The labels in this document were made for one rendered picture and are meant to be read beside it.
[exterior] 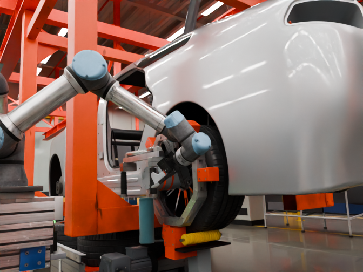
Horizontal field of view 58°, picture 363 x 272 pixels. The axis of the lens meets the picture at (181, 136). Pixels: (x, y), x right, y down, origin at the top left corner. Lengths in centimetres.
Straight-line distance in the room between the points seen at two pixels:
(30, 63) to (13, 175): 303
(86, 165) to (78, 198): 21
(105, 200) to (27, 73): 241
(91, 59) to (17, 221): 65
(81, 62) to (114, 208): 123
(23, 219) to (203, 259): 108
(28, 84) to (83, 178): 226
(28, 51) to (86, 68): 315
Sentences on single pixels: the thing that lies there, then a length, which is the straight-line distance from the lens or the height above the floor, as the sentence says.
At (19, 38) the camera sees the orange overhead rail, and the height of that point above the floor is 297.
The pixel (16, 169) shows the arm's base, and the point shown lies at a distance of 137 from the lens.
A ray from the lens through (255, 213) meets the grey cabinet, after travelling 677.
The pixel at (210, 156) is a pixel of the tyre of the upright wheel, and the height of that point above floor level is 95.
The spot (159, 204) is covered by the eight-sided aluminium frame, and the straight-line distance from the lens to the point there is 209.
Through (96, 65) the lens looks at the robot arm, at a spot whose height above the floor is 123.
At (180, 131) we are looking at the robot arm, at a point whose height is 99.
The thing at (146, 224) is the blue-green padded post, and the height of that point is 59.
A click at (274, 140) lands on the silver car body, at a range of 147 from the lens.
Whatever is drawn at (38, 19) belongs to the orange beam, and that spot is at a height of 262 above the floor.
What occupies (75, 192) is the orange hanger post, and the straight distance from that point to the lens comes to 213.
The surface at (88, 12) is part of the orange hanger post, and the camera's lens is 247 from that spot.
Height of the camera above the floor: 79
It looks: 9 degrees up
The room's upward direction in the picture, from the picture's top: 2 degrees counter-clockwise
